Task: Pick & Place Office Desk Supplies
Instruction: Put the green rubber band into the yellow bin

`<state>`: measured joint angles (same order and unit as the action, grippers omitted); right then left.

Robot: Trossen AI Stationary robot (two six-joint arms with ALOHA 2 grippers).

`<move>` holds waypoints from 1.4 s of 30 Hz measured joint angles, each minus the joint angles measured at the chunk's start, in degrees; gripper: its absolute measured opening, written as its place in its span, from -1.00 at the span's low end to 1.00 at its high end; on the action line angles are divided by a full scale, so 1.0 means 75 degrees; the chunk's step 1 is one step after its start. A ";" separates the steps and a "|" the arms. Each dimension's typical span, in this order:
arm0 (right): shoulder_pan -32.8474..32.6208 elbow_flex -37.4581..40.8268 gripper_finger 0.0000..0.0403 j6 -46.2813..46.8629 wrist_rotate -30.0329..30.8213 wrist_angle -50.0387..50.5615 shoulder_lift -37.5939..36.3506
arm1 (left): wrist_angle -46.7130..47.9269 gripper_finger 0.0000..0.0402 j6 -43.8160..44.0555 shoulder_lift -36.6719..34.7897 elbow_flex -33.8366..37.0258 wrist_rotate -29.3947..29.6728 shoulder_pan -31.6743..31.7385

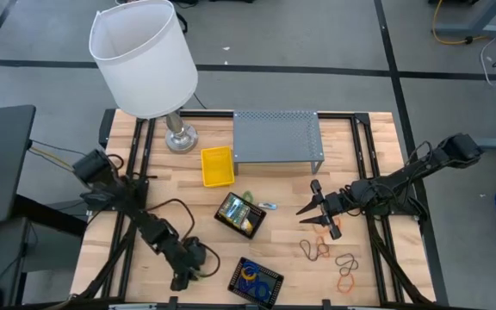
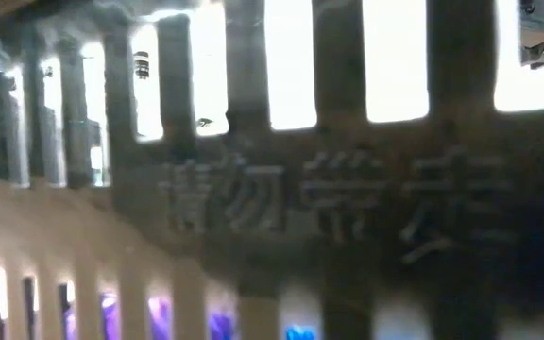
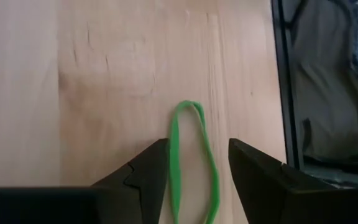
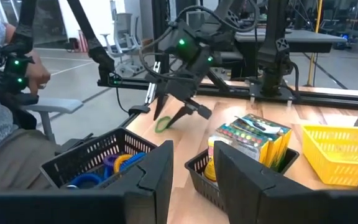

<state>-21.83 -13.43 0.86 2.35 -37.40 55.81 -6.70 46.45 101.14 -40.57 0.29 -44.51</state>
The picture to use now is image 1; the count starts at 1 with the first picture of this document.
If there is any black rubber band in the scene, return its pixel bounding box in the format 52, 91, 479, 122
334, 252, 360, 277

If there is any black mesh plastic tray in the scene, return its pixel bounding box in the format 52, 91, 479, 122
226, 257, 285, 309
213, 192, 268, 240

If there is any dark side table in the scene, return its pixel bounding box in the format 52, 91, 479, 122
0, 217, 32, 310

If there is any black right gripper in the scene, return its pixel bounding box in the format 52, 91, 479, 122
295, 179, 357, 241

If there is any grey desk frame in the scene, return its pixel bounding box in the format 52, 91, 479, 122
428, 0, 496, 38

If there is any green blue card pack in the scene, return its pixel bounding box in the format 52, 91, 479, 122
220, 194, 251, 226

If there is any grey perforated metal shelf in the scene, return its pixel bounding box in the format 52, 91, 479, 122
232, 109, 326, 175

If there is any brown rubber band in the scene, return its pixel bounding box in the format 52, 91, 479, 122
298, 239, 331, 262

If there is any black coiled floor cable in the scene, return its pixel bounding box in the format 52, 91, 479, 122
174, 11, 189, 34

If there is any black aluminium table frame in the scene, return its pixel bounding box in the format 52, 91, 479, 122
75, 108, 438, 310

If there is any yellow plastic basket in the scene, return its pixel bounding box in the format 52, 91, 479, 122
200, 146, 236, 189

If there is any yellow floor cable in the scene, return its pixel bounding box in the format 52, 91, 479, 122
431, 0, 496, 47

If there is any white shade table lamp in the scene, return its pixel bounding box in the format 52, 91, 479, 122
88, 0, 199, 155

